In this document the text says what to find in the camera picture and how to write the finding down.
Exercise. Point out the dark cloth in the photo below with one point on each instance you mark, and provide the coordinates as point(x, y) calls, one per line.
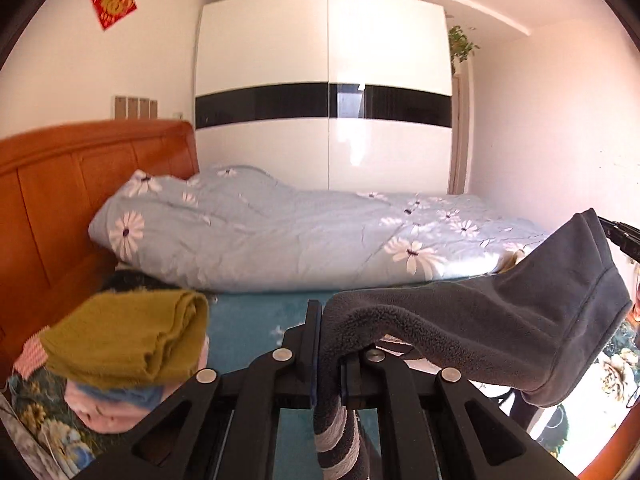
point(131, 281)

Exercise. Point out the grey fleece garment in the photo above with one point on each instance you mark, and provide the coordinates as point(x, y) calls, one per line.
point(475, 320)

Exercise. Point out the blue folded cloth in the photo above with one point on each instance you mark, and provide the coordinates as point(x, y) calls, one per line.
point(125, 394)

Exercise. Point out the wooden bed frame edge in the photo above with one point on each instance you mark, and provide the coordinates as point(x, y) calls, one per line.
point(617, 452)

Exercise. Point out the red wall decoration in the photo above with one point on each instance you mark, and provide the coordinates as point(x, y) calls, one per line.
point(113, 2)

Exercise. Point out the pink folded cloth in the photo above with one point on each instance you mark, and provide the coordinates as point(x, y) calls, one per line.
point(107, 415)

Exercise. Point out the olive green folded cloth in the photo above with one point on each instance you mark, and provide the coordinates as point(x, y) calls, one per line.
point(125, 332)

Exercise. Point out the green potted plant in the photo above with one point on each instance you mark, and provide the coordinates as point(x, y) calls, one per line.
point(462, 45)

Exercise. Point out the yellow cloth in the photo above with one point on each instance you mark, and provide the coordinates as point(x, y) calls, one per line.
point(517, 259)

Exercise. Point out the wooden bed headboard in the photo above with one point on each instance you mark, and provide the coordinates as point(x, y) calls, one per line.
point(50, 200)

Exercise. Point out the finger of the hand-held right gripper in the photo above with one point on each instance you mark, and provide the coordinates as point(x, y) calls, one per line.
point(620, 237)

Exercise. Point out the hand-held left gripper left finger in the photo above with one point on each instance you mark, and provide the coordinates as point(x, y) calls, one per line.
point(313, 342)

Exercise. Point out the teal floral bed sheet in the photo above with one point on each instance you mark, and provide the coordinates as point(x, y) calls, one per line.
point(250, 320)

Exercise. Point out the light blue floral quilt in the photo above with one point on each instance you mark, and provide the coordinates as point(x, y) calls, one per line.
point(260, 230)

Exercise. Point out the beige door frame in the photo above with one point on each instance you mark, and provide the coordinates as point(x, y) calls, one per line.
point(461, 130)

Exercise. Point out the white wardrobe with black stripe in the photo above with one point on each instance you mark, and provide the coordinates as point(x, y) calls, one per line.
point(325, 60)

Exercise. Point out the red checked cloth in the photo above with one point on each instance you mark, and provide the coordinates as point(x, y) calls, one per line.
point(31, 357)

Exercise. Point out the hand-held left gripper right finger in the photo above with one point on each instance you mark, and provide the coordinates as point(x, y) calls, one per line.
point(351, 382)

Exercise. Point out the wall switch panel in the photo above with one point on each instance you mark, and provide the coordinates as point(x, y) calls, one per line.
point(135, 107)

